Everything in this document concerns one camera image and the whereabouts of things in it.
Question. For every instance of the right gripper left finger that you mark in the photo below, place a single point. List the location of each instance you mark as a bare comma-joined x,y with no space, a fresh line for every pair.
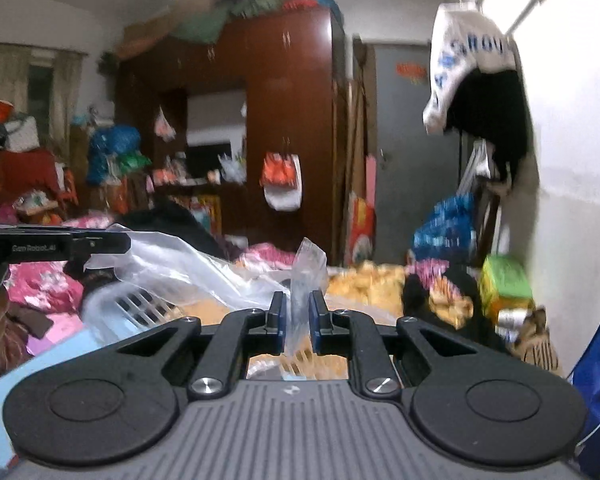
241,335

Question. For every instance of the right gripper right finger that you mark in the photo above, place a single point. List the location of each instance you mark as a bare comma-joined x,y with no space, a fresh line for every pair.
355,336

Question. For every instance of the clear plastic zip bag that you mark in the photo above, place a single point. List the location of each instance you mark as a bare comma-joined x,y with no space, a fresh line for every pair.
177,273

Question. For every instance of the white plastic basket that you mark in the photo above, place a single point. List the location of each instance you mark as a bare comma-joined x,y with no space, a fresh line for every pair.
117,311

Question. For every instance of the blue plastic bag bundle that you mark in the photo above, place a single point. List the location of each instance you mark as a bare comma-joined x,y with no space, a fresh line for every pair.
449,232

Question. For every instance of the red white hanging bag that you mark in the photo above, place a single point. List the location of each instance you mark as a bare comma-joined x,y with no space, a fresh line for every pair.
281,181

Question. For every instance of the beige window curtain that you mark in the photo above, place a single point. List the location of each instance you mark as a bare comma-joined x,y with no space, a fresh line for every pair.
66,66

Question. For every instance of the green yellow box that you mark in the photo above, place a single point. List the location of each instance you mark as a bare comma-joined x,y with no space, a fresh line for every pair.
503,285

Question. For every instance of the grey metal door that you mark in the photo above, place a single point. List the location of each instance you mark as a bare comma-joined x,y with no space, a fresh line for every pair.
415,171

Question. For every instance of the dark red wooden wardrobe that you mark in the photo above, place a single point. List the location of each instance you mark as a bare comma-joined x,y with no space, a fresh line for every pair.
290,65

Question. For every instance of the white black hanging jacket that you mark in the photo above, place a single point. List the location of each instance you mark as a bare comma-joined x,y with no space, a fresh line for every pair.
476,88

